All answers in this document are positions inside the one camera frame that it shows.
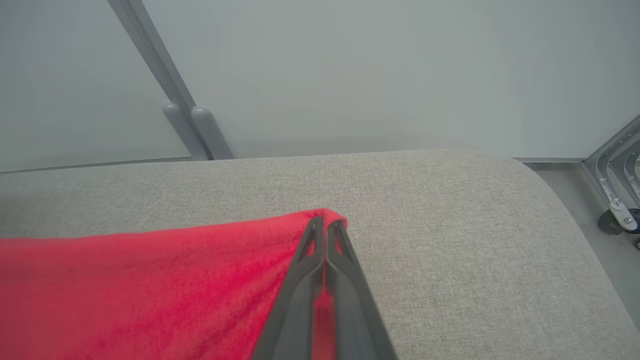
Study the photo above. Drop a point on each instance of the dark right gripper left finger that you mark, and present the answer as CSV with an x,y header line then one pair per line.
x,y
295,320

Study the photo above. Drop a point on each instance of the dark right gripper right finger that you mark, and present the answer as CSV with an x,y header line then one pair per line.
x,y
355,320

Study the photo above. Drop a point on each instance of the red garment with white stripes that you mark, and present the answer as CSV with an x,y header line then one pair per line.
x,y
150,290

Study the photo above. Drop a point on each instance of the dark grey caster wheel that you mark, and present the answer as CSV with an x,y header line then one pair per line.
x,y
607,223

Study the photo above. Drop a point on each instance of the grey cylindrical post foot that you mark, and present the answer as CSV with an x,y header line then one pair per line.
x,y
180,130
210,132

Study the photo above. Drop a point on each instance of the grey partition base rail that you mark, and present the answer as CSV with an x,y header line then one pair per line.
x,y
100,164
550,160

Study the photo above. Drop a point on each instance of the grey metal bracket frame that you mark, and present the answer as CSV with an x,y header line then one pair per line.
x,y
607,185

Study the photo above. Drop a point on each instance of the grey partition post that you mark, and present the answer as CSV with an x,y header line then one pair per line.
x,y
150,47

